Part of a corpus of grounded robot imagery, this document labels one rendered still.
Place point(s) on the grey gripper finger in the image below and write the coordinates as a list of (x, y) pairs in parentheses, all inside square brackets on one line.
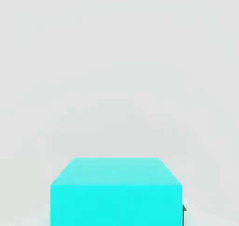
[(184, 215)]

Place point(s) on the small cyan cube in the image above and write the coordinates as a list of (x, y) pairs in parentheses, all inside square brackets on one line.
[(116, 201)]

